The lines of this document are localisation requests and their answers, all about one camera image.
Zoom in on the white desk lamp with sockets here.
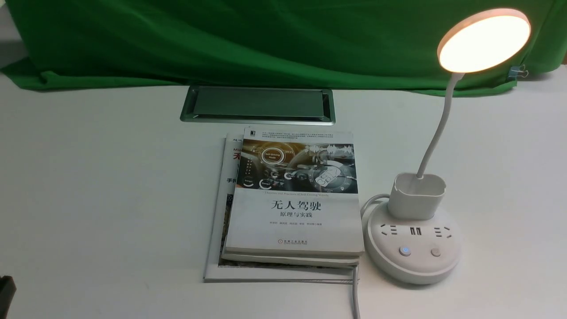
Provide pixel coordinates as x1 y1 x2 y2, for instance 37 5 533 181
361 8 531 285

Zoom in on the white self-driving textbook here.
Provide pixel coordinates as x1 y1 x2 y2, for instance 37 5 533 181
225 127 364 258

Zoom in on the thin magazine at bottom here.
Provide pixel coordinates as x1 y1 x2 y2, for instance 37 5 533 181
204 133 353 284

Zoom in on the green cloth backdrop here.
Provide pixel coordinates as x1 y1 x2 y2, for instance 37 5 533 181
1 0 566 96

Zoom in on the blue binder clip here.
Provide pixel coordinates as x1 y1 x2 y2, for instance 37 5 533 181
507 65 529 81

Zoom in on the black object at table edge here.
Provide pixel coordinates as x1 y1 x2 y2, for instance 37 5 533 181
0 276 17 319

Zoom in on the silver desk cable grommet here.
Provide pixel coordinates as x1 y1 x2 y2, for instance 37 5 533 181
180 85 336 126

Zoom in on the white power cable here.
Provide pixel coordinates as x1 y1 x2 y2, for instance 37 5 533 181
352 194 391 319

